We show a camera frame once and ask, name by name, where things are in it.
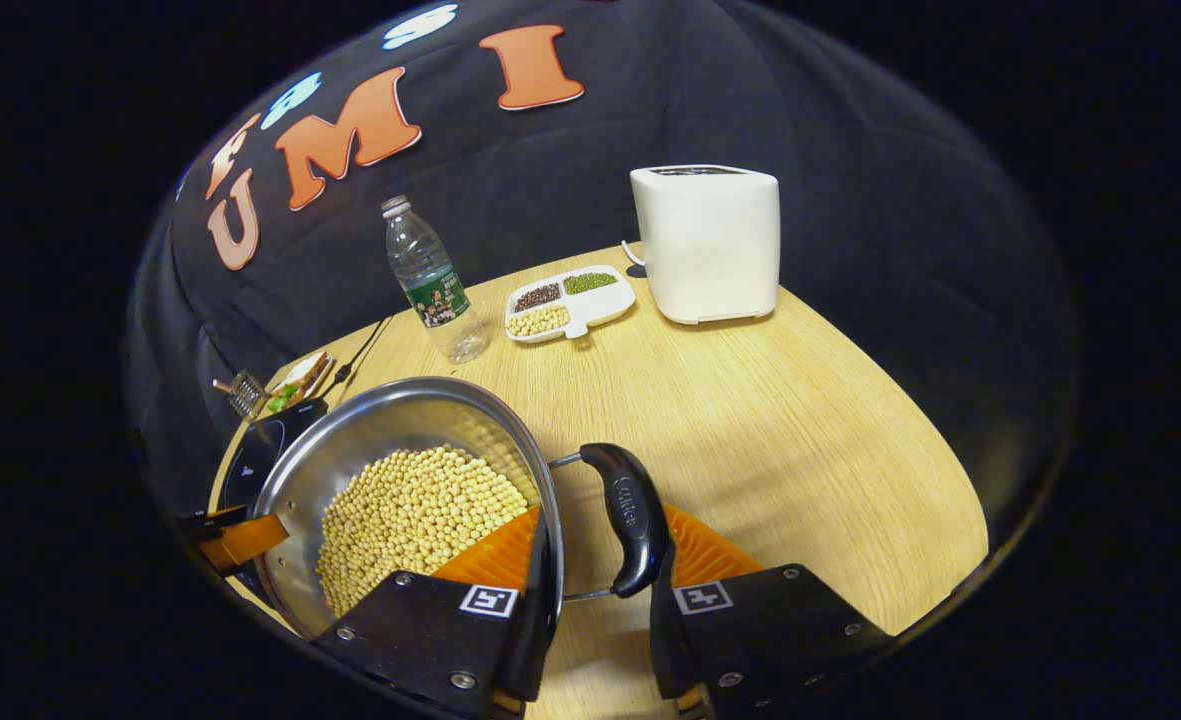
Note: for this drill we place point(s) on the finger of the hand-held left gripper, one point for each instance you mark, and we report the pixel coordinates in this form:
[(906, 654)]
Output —
[(245, 540)]

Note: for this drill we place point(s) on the pile of yellow soybeans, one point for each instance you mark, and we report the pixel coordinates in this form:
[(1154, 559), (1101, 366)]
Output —
[(410, 520)]

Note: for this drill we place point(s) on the white divided plate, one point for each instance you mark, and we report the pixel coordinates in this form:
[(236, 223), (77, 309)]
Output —
[(600, 305)]

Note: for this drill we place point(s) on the white toaster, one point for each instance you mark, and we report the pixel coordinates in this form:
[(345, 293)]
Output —
[(710, 250)]

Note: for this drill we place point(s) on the small clear glass cup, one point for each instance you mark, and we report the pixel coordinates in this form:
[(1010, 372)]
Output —
[(247, 393)]

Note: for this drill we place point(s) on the clear plastic water bottle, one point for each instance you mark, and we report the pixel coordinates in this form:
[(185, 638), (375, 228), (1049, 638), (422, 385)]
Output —
[(430, 285)]

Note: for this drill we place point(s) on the small heap of dark beans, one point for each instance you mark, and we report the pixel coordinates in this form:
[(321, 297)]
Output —
[(538, 297)]

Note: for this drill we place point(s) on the sandwich with lettuce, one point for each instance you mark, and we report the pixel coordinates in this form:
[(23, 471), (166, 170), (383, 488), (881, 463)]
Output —
[(305, 378)]

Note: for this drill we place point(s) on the small heap of pale beans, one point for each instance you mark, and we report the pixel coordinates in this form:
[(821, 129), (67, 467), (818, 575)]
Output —
[(538, 321)]

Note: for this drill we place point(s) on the black induction cooktop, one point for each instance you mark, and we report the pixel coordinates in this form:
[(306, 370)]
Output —
[(260, 445)]

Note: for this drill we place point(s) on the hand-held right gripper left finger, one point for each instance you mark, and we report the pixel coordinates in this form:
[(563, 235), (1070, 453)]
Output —
[(538, 650)]

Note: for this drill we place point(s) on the small heap of green beans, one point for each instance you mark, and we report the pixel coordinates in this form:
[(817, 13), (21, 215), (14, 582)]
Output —
[(590, 283)]

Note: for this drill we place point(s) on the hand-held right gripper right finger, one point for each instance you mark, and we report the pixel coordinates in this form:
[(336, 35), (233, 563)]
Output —
[(680, 650)]

